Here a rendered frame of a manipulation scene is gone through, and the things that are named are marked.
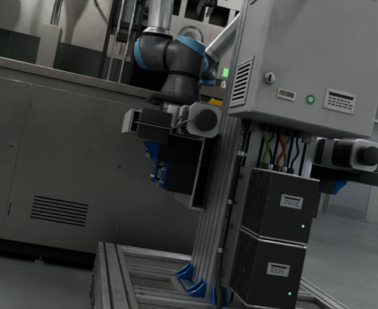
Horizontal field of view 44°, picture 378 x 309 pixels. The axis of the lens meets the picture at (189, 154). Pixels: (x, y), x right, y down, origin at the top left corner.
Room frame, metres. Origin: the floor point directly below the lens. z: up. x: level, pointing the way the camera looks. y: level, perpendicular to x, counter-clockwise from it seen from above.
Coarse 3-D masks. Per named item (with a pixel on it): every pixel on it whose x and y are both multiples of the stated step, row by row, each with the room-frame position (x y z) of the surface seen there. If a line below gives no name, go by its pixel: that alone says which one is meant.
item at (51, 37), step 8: (56, 0) 2.44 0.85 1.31; (56, 8) 2.44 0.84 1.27; (56, 16) 2.44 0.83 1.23; (48, 24) 2.41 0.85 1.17; (56, 24) 2.45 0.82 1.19; (48, 32) 2.42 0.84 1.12; (56, 32) 2.42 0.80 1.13; (40, 40) 2.41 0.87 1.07; (48, 40) 2.42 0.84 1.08; (56, 40) 2.42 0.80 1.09; (40, 48) 2.41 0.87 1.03; (48, 48) 2.42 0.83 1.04; (56, 48) 2.43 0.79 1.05; (40, 56) 2.41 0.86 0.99; (48, 56) 2.42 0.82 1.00; (56, 56) 2.48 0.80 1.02; (40, 64) 2.41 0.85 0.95; (48, 64) 2.42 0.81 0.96
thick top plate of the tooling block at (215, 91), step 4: (200, 88) 2.46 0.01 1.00; (204, 88) 2.45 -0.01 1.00; (208, 88) 2.46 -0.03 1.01; (212, 88) 2.46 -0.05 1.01; (216, 88) 2.46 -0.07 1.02; (220, 88) 2.47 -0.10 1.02; (224, 88) 2.47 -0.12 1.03; (200, 92) 2.45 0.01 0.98; (204, 92) 2.45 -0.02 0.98; (208, 92) 2.46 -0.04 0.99; (212, 92) 2.46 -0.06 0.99; (216, 92) 2.46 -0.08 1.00; (220, 92) 2.47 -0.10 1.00; (224, 92) 2.47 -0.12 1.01; (208, 96) 2.49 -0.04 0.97; (212, 96) 2.46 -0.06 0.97; (216, 96) 2.46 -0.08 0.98; (220, 96) 2.47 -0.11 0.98
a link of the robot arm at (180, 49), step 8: (176, 40) 1.66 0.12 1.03; (184, 40) 1.63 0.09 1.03; (192, 40) 1.63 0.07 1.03; (168, 48) 1.66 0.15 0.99; (176, 48) 1.64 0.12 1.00; (184, 48) 1.63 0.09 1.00; (192, 48) 1.63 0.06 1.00; (200, 48) 1.64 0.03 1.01; (168, 56) 1.66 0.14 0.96; (176, 56) 1.64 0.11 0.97; (184, 56) 1.63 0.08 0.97; (192, 56) 1.63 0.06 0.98; (200, 56) 1.65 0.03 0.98; (168, 64) 1.67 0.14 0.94; (176, 64) 1.64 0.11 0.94; (184, 64) 1.63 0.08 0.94; (192, 64) 1.63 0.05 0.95; (200, 64) 1.65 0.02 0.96; (192, 72) 1.63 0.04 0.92; (200, 72) 1.67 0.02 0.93
